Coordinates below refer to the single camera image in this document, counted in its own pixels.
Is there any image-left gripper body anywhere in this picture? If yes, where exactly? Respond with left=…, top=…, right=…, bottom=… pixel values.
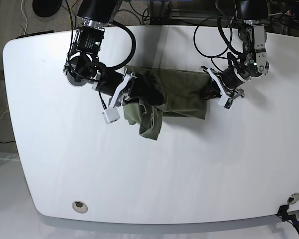
left=91, top=68, right=138, bottom=109

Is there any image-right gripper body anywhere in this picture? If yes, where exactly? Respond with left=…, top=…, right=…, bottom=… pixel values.
left=200, top=66, right=245, bottom=99

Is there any olive green T-shirt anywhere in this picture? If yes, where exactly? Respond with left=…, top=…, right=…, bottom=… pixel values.
left=123, top=66, right=212, bottom=140

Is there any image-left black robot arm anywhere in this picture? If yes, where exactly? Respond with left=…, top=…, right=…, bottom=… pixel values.
left=63, top=0, right=165, bottom=110

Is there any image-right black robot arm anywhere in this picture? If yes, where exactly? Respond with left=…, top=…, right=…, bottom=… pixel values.
left=199, top=0, right=269, bottom=102

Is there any black round stand base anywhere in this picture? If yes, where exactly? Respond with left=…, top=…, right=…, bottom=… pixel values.
left=32, top=0, right=62, bottom=18

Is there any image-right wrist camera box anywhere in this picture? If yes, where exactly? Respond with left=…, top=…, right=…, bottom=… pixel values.
left=218, top=95, right=236, bottom=110

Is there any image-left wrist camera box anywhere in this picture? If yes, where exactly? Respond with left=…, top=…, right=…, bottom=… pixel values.
left=102, top=108, right=120, bottom=124

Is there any aluminium frame rail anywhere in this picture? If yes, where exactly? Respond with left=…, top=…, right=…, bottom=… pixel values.
left=147, top=0, right=235, bottom=26

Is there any yellow floor cable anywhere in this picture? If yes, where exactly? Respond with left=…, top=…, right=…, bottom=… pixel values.
left=68, top=0, right=78, bottom=31

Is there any white floor cable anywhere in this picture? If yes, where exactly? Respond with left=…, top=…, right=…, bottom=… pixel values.
left=19, top=0, right=28, bottom=36

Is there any left table cable grommet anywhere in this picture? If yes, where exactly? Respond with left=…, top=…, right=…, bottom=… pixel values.
left=72, top=201, right=88, bottom=214

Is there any table cable grommet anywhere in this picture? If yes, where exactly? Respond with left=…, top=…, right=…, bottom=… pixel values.
left=72, top=201, right=88, bottom=214
left=287, top=193, right=299, bottom=205

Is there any right table cable grommet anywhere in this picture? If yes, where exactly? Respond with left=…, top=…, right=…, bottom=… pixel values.
left=287, top=193, right=299, bottom=205

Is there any black clamp with cable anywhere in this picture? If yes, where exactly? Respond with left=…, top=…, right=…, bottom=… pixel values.
left=276, top=205, right=299, bottom=235

